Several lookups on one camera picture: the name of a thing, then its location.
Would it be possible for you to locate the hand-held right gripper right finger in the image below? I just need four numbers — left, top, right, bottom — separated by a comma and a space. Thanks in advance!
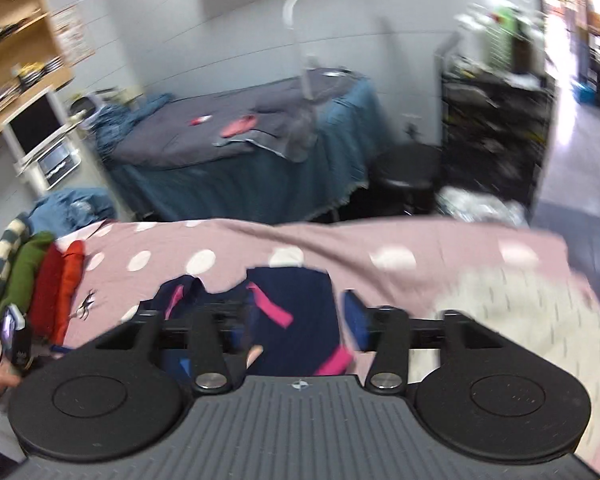
341, 289, 506, 393

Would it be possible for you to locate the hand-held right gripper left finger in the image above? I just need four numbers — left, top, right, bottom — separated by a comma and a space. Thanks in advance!
95, 300, 253, 395

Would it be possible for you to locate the navy cartoon print shirt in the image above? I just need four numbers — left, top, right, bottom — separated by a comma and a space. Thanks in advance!
120, 266, 361, 382

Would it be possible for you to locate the red folded garment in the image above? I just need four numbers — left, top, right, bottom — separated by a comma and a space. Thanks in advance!
30, 245, 69, 338

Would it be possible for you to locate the green folded garment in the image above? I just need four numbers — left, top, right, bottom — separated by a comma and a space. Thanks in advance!
0, 231, 56, 326

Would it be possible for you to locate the orange folded garment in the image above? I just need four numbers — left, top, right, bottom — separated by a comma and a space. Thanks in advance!
50, 240, 87, 348

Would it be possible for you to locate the pink polka-dot blanket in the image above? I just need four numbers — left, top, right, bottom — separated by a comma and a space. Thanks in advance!
0, 217, 600, 476

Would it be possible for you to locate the striped folded garment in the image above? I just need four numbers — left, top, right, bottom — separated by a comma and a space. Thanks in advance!
0, 212, 32, 318

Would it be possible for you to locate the blue denim cloth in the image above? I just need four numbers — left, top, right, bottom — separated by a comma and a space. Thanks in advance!
27, 187, 119, 237
94, 92, 177, 157

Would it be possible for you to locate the black round stool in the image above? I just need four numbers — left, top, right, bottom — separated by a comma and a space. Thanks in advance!
369, 142, 444, 217

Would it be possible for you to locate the crumpled silver plastic bag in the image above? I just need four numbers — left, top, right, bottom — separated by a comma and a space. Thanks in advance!
436, 186, 529, 227

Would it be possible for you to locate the cream patterned garment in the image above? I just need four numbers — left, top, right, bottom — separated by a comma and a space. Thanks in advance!
410, 260, 600, 476

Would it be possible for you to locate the white stand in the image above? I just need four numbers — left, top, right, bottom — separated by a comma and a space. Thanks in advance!
2, 85, 84, 192

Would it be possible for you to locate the grey hanging cloth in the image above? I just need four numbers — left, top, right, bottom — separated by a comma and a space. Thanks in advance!
279, 109, 322, 162

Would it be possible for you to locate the grey bed blanket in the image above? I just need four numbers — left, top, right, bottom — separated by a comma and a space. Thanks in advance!
111, 72, 367, 169

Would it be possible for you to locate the pink item on bed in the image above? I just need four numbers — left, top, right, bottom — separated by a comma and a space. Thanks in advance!
220, 115, 259, 140

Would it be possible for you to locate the black screen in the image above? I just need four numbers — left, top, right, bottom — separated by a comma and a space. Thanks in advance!
10, 96, 62, 157

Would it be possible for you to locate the black shelf rack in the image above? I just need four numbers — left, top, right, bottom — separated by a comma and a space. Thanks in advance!
434, 35, 557, 212

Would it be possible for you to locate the white arched lamp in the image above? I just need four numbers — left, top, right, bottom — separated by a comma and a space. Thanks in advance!
282, 0, 372, 102

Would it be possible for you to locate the wooden wall shelf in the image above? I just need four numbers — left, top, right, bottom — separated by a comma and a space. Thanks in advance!
0, 0, 77, 152

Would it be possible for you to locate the wall poster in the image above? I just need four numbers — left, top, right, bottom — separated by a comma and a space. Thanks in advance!
52, 4, 97, 67

